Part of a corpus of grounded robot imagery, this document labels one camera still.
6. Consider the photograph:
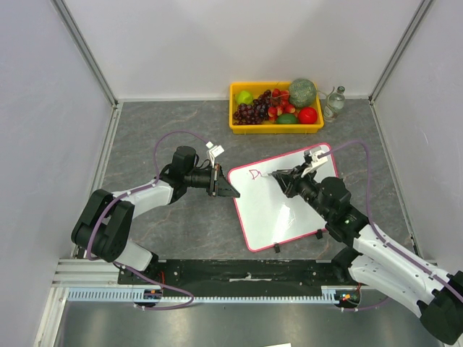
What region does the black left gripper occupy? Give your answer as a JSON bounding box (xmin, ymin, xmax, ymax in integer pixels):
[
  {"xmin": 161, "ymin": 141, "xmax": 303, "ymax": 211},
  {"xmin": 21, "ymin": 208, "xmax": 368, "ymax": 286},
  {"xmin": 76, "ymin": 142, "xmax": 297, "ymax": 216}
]
[{"xmin": 185, "ymin": 164, "xmax": 239, "ymax": 199}]

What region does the pink framed whiteboard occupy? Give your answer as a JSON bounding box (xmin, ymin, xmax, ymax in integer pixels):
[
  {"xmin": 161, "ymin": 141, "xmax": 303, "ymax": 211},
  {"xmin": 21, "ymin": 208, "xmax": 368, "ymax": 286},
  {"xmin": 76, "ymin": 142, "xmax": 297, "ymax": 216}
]
[{"xmin": 228, "ymin": 142, "xmax": 331, "ymax": 252}]

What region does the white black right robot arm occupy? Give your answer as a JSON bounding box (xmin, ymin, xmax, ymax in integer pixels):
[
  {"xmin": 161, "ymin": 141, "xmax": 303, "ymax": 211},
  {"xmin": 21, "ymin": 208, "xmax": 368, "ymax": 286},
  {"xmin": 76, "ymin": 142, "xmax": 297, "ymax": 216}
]
[{"xmin": 271, "ymin": 166, "xmax": 462, "ymax": 345}]

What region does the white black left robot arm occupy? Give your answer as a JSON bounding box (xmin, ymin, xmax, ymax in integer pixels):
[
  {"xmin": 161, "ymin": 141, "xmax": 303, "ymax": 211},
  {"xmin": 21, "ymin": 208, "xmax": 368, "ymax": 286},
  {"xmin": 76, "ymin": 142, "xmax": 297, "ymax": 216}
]
[{"xmin": 71, "ymin": 144, "xmax": 240, "ymax": 284}]

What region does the yellow plastic fruit bin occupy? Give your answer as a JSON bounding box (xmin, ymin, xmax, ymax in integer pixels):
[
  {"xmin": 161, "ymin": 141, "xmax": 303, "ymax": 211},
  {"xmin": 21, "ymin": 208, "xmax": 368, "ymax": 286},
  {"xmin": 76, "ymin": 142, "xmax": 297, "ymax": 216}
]
[{"xmin": 229, "ymin": 81, "xmax": 325, "ymax": 134}]

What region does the green avocado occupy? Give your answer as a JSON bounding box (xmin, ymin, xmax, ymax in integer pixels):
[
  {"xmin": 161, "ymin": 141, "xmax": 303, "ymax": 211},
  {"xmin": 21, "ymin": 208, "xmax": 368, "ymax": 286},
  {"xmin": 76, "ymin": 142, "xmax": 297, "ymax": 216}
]
[{"xmin": 276, "ymin": 113, "xmax": 298, "ymax": 125}]

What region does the red tomato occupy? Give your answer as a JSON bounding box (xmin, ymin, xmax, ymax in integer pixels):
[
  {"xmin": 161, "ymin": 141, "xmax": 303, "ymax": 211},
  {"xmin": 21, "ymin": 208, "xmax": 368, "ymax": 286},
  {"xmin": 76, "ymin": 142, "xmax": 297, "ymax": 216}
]
[{"xmin": 298, "ymin": 107, "xmax": 318, "ymax": 124}]

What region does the dark purple grape bunch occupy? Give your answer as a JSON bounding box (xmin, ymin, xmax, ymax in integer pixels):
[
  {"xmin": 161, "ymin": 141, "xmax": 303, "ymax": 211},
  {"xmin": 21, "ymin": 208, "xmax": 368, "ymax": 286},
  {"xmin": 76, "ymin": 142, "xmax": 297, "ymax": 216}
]
[{"xmin": 232, "ymin": 90, "xmax": 271, "ymax": 125}]

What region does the green netted melon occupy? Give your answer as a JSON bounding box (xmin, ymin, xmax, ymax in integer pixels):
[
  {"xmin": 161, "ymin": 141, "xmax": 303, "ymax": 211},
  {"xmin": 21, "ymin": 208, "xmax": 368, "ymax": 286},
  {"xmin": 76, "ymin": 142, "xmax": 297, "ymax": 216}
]
[{"xmin": 288, "ymin": 78, "xmax": 318, "ymax": 108}]

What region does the green apple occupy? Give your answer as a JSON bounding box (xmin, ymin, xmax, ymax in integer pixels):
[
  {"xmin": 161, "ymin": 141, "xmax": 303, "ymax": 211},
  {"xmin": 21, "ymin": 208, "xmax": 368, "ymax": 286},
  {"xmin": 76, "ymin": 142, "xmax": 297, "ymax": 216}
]
[{"xmin": 235, "ymin": 90, "xmax": 254, "ymax": 105}]

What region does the clear glass bottle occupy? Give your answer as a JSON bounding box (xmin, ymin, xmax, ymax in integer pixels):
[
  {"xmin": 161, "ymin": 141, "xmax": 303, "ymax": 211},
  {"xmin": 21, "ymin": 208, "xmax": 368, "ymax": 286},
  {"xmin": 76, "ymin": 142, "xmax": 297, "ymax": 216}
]
[{"xmin": 323, "ymin": 85, "xmax": 345, "ymax": 121}]

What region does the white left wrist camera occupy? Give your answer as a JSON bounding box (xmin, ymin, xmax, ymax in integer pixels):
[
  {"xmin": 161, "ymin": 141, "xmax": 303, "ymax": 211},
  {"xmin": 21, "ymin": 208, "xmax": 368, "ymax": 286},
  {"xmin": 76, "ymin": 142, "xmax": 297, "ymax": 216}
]
[{"xmin": 205, "ymin": 141, "xmax": 224, "ymax": 167}]

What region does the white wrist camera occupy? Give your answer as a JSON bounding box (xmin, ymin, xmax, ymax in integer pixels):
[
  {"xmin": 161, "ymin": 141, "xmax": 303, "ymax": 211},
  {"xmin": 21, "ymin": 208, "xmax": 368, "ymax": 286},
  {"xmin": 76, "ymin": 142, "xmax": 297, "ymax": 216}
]
[
  {"xmin": 301, "ymin": 146, "xmax": 329, "ymax": 178},
  {"xmin": 205, "ymin": 141, "xmax": 224, "ymax": 167}
]

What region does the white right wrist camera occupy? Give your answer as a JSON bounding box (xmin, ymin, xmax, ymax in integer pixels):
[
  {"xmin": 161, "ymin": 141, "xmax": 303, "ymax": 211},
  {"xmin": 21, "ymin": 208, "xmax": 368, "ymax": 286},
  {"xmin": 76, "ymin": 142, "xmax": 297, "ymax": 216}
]
[{"xmin": 301, "ymin": 146, "xmax": 329, "ymax": 178}]

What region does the light blue slotted cable duct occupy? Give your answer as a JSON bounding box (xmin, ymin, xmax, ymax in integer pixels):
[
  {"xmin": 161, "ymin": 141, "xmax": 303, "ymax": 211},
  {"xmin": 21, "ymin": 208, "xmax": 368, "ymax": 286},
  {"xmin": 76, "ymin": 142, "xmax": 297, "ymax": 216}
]
[{"xmin": 66, "ymin": 287, "xmax": 344, "ymax": 303}]

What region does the left aluminium frame post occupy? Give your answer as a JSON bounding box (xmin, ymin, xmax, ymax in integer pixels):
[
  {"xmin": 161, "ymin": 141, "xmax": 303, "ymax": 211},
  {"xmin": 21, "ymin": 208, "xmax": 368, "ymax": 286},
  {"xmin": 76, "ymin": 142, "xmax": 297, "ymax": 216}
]
[{"xmin": 51, "ymin": 0, "xmax": 119, "ymax": 108}]

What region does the aluminium frame post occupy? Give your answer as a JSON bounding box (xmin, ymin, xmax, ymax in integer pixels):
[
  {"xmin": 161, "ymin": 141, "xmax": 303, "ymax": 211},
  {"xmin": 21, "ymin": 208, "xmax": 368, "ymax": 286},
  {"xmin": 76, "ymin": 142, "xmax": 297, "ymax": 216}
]
[
  {"xmin": 51, "ymin": 0, "xmax": 119, "ymax": 108},
  {"xmin": 368, "ymin": 0, "xmax": 435, "ymax": 105}
]

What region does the right aluminium frame post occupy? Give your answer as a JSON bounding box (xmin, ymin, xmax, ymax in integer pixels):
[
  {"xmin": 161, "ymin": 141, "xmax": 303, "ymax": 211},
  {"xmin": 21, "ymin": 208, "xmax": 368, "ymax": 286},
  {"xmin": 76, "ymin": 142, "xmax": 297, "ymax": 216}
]
[{"xmin": 368, "ymin": 0, "xmax": 435, "ymax": 105}]

